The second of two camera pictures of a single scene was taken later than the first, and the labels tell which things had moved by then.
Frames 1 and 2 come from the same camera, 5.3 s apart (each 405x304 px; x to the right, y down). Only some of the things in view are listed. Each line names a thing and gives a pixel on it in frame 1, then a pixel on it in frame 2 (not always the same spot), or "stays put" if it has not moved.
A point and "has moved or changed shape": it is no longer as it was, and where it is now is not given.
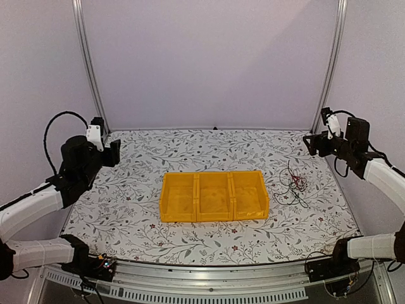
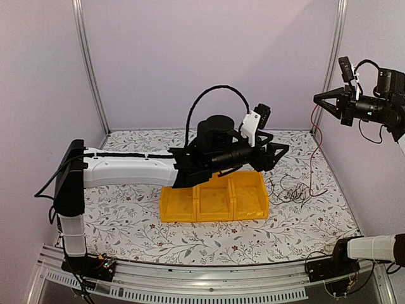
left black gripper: x=112 y=154 to x=261 y=164
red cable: x=296 y=178 has moved or changed shape
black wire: x=303 y=202 has moved or changed shape
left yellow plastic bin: x=178 y=202 stays put
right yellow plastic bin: x=250 y=199 stays put
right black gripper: x=322 y=138 to x=340 y=111
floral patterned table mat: x=119 y=218 stays put
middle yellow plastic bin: x=214 y=196 stays put
